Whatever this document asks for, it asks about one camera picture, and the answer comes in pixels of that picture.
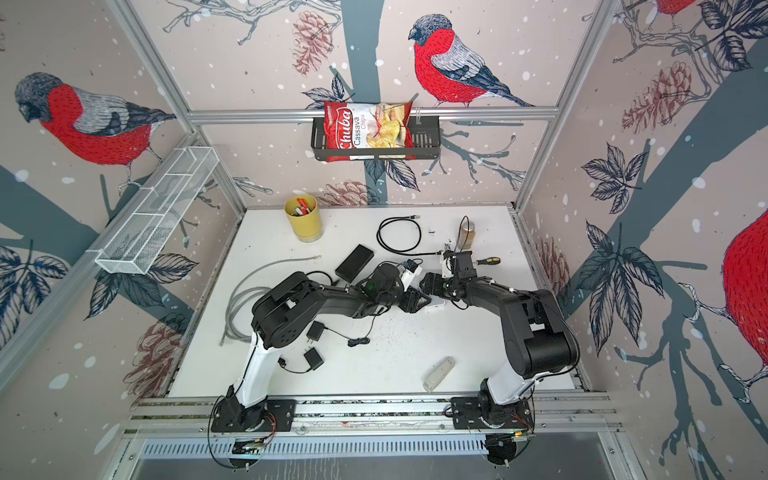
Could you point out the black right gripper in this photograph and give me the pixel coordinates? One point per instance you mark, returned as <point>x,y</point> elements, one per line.
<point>435,280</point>

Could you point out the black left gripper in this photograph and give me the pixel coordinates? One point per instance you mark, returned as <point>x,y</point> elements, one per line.
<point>413,306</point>

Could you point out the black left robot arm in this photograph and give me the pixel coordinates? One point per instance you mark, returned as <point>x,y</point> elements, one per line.
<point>281,315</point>

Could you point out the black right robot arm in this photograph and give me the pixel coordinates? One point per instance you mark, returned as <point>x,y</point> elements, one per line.
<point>537,340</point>

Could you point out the black ribbed power brick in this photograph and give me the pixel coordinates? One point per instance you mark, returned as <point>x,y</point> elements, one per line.
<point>354,263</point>

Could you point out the black yellow flathead screwdriver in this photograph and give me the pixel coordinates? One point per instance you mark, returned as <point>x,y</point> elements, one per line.
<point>489,261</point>

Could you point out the beige power strip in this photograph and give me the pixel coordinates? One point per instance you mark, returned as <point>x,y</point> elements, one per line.
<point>438,374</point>

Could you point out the yellow pen cup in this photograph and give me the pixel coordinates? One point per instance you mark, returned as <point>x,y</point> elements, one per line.
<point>304,217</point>

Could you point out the red cassava chips bag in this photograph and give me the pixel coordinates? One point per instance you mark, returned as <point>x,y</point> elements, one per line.
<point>356,126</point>

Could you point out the black wall plug adapter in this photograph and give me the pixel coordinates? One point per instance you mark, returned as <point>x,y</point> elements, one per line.
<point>313,358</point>

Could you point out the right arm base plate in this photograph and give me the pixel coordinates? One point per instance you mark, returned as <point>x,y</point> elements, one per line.
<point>469,413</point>

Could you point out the black wire wall basket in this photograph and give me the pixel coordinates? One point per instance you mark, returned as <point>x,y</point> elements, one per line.
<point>425,136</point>

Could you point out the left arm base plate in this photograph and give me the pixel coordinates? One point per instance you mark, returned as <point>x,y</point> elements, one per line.
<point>269,415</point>

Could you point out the white mesh wall shelf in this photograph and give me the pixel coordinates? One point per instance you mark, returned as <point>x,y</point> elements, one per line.
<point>162,204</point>

